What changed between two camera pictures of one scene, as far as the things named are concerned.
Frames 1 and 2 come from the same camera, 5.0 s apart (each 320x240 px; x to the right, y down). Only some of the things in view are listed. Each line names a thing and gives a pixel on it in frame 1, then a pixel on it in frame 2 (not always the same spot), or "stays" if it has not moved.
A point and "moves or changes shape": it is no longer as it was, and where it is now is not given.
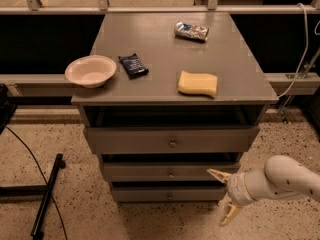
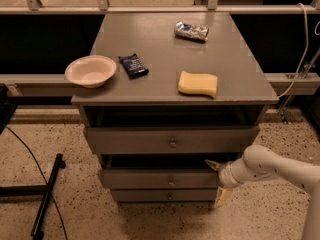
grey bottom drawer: x=168 y=195 stays
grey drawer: x=165 y=171 moves or changes shape
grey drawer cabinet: x=186 y=97 stays
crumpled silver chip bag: x=183 y=29 stays
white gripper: x=237 y=188 → x=224 y=178
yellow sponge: x=198 y=83 stays
